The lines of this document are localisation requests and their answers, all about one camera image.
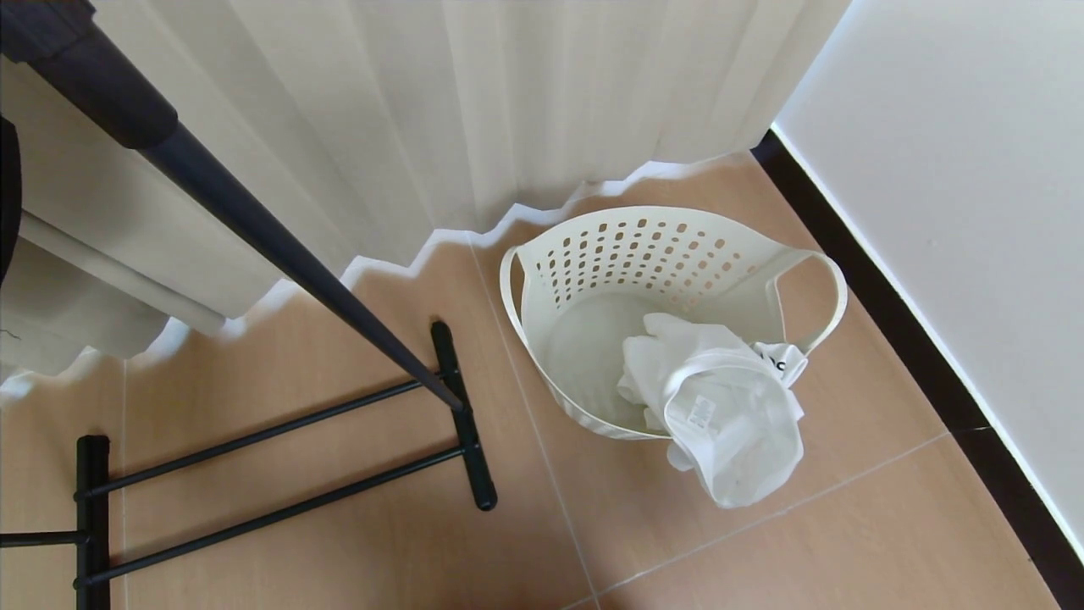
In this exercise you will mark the white laundry basket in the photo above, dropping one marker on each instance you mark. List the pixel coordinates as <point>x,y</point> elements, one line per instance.
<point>593,339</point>

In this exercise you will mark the beige curtain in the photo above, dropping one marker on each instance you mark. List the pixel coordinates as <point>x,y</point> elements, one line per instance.
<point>423,102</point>

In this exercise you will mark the black clothes rack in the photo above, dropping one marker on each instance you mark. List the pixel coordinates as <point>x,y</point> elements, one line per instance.
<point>254,229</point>

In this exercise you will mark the heap of clothes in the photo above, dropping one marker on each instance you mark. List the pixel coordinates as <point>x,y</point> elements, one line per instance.
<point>728,424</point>

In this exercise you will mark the black shorts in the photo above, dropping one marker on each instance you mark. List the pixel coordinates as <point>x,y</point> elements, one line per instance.
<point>7,203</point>

